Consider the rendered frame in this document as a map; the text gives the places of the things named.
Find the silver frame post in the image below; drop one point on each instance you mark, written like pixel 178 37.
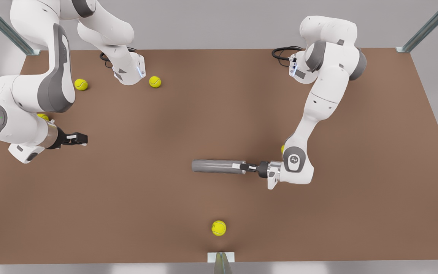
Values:
pixel 426 26
pixel 221 262
pixel 4 26

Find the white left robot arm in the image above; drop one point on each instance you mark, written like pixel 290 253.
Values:
pixel 327 87

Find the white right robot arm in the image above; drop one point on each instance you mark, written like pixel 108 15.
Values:
pixel 57 68

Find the grey tennis ball tube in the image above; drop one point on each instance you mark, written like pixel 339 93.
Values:
pixel 213 166

